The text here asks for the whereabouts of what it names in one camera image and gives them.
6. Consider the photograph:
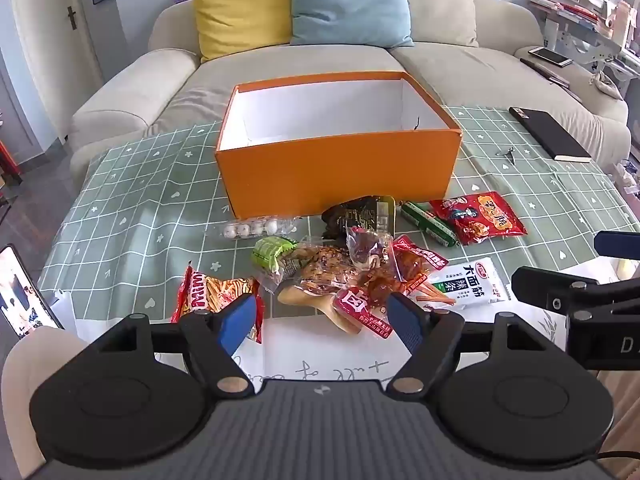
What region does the clear pack of white eggs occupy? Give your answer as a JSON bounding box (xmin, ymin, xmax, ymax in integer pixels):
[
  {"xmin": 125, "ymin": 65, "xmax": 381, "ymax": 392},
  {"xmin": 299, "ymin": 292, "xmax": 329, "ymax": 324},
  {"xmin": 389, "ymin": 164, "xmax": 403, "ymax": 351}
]
[{"xmin": 207, "ymin": 215, "xmax": 303, "ymax": 241}]

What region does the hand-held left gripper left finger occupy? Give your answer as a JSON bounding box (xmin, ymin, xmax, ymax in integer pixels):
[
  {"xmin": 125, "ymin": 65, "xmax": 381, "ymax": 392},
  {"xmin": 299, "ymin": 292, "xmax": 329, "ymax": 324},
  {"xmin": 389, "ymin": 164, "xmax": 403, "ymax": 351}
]
[{"xmin": 87, "ymin": 292, "xmax": 266, "ymax": 401}]

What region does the orange cardboard box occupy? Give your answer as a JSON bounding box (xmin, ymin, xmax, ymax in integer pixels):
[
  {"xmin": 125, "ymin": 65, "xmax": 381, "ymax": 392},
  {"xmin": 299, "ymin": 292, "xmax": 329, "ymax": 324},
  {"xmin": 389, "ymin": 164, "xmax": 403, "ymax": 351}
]
[{"xmin": 215, "ymin": 71, "xmax": 462, "ymax": 216}]

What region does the red yellow fries packet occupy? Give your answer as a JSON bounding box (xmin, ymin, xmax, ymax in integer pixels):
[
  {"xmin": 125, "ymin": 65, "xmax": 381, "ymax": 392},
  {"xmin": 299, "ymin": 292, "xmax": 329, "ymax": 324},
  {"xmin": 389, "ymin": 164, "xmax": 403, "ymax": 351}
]
[{"xmin": 170, "ymin": 265, "xmax": 263, "ymax": 343}]

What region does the red cartoon snack packet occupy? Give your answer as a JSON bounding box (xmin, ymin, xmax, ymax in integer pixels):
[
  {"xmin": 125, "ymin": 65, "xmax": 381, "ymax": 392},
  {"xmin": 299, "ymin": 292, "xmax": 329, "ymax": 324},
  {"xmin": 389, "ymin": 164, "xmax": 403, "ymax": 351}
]
[{"xmin": 430, "ymin": 191, "xmax": 529, "ymax": 246}]

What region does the smartphone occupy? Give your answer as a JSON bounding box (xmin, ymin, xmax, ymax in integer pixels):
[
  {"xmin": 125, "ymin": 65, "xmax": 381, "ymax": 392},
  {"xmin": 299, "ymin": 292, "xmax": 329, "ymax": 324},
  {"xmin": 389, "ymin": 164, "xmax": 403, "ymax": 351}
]
[{"xmin": 528, "ymin": 46, "xmax": 573, "ymax": 68}]

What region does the green sausage packet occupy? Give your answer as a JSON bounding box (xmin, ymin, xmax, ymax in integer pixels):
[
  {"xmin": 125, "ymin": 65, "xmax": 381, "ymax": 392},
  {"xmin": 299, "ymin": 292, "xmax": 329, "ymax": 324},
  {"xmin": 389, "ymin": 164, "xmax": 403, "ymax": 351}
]
[{"xmin": 400, "ymin": 201, "xmax": 460, "ymax": 247}]

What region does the clear dark red meat packet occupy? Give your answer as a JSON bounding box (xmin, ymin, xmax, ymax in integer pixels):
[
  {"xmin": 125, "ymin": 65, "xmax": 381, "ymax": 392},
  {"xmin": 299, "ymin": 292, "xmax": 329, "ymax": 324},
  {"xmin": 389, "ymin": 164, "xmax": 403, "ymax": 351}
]
[{"xmin": 346, "ymin": 226, "xmax": 396, "ymax": 281}]

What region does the beige chicken leg packet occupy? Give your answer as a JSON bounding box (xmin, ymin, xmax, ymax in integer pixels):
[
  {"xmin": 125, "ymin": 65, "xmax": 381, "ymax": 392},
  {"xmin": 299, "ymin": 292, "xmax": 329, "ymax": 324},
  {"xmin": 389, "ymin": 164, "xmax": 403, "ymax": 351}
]
[{"xmin": 277, "ymin": 280, "xmax": 393, "ymax": 338}]

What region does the red stool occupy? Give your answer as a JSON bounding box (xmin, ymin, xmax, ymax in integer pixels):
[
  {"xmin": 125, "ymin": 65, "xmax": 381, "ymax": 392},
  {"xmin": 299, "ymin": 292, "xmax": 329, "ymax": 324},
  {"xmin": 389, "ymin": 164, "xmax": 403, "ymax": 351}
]
[{"xmin": 0, "ymin": 140, "xmax": 23, "ymax": 186}]

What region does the beige pillow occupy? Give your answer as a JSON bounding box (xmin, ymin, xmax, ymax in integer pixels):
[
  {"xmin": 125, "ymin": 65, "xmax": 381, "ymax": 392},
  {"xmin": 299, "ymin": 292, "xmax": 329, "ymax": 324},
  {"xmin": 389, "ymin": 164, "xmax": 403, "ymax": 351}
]
[{"xmin": 397, "ymin": 0, "xmax": 480, "ymax": 48}]

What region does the pink white desk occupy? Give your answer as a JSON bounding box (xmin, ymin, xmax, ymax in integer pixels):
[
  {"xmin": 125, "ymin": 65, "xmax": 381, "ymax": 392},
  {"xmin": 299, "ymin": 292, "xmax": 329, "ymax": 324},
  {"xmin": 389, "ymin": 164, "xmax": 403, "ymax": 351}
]
[{"xmin": 530, "ymin": 0, "xmax": 640, "ymax": 101}]

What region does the black notebook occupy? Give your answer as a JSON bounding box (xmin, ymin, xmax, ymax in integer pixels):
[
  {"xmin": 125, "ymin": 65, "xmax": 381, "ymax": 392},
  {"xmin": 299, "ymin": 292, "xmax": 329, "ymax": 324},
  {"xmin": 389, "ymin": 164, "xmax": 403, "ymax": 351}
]
[{"xmin": 509, "ymin": 106, "xmax": 593, "ymax": 163}]

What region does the dark brown gold snack packet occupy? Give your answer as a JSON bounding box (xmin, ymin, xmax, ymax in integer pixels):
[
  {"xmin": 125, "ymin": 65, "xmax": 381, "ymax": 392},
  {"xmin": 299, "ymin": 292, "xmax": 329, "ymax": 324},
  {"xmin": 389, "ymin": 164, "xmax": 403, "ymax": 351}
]
[{"xmin": 321, "ymin": 195, "xmax": 401, "ymax": 241}]

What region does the light blue pillow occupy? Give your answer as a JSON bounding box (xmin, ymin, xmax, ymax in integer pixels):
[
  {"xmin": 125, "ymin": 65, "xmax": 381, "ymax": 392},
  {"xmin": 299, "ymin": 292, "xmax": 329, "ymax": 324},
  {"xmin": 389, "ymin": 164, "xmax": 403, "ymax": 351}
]
[{"xmin": 287, "ymin": 0, "xmax": 416, "ymax": 48}]

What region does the yellow pillow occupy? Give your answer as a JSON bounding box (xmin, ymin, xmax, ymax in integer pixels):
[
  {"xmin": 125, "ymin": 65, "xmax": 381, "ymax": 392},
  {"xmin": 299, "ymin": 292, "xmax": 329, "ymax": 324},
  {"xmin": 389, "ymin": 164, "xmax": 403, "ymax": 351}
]
[{"xmin": 186, "ymin": 0, "xmax": 293, "ymax": 63}]

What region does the white door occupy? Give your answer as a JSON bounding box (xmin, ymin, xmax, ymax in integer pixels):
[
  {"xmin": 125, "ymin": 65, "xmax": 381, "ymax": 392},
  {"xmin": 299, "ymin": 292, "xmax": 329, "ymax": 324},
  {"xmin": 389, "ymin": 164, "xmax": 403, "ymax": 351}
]
[{"xmin": 10, "ymin": 0, "xmax": 106, "ymax": 146}]

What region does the green checked tablecloth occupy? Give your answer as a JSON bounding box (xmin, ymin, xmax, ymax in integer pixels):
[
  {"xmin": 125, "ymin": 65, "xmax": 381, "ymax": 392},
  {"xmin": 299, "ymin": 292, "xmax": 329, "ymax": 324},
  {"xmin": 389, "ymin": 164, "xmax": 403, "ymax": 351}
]
[{"xmin": 37, "ymin": 105, "xmax": 640, "ymax": 391}]

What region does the clear brown snack packet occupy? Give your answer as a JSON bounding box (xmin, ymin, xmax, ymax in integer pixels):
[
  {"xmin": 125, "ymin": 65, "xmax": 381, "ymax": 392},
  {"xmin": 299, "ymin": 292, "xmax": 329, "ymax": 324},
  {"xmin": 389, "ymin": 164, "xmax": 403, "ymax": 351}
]
[{"xmin": 251, "ymin": 235, "xmax": 361, "ymax": 291}]

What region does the white spicy strips packet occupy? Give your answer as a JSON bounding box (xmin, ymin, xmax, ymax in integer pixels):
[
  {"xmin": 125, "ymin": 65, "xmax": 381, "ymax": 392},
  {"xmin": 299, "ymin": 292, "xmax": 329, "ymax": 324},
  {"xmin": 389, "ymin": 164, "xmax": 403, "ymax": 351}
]
[{"xmin": 417, "ymin": 257, "xmax": 511, "ymax": 311}]

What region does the red clear chicken feet packet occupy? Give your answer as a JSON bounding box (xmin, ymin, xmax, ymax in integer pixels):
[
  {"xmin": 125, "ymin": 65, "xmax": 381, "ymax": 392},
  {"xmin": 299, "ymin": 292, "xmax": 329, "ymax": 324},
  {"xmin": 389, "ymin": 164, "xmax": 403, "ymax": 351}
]
[{"xmin": 367, "ymin": 235, "xmax": 448, "ymax": 306}]

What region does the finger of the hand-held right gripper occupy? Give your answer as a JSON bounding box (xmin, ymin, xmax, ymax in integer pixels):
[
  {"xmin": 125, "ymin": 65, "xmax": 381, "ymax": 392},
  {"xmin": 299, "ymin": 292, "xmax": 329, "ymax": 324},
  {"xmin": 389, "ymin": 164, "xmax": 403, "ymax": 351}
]
[
  {"xmin": 594, "ymin": 231, "xmax": 640, "ymax": 261},
  {"xmin": 511, "ymin": 266, "xmax": 640, "ymax": 313}
]

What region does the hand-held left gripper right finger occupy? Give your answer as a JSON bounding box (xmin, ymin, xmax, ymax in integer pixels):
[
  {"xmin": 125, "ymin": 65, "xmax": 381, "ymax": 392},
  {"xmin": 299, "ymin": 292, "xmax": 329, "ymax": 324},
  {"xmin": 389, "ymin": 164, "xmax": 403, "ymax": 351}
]
[{"xmin": 387, "ymin": 292, "xmax": 553, "ymax": 396}]

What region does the beige sofa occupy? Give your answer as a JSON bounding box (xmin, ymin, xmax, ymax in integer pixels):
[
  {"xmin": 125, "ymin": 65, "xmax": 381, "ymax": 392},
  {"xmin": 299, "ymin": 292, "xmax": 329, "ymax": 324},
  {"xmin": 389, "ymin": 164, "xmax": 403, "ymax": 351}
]
[{"xmin": 69, "ymin": 0, "xmax": 632, "ymax": 181}]

